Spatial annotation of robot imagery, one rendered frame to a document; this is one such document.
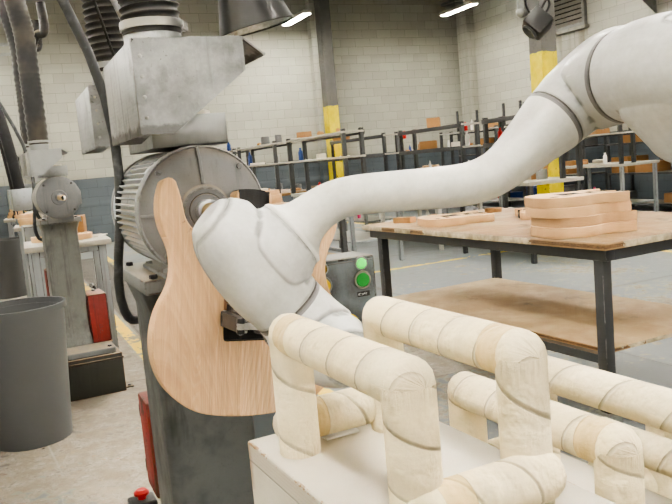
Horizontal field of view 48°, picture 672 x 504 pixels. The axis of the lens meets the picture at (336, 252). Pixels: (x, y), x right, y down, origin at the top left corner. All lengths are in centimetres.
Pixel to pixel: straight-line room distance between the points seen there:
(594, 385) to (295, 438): 25
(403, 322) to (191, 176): 96
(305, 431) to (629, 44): 67
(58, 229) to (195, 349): 367
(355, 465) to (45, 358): 361
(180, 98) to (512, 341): 81
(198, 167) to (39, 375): 278
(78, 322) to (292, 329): 450
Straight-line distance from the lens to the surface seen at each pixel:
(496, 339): 47
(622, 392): 63
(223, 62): 120
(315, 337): 51
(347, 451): 59
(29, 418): 418
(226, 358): 133
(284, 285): 94
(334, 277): 155
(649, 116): 104
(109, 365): 494
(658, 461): 74
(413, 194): 102
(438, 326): 52
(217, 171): 148
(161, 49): 118
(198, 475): 174
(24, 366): 410
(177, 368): 131
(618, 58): 105
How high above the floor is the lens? 132
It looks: 7 degrees down
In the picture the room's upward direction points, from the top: 5 degrees counter-clockwise
